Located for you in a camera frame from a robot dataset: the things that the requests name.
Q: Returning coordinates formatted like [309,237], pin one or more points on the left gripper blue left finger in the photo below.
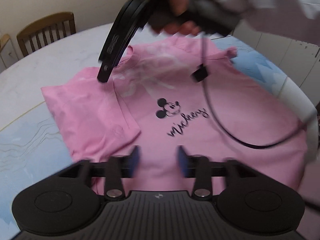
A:
[117,168]

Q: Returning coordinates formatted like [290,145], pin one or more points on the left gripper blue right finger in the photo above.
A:
[199,168]

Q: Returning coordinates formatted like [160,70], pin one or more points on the pink Mickey t-shirt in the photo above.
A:
[152,101]

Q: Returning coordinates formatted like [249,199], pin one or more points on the person's right hand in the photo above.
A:
[185,5]

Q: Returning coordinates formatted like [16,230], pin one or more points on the wooden chair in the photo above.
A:
[45,31]

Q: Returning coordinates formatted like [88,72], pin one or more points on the white speckled cabinets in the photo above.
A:
[299,60]

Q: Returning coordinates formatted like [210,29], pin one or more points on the white side cabinet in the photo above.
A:
[8,54]

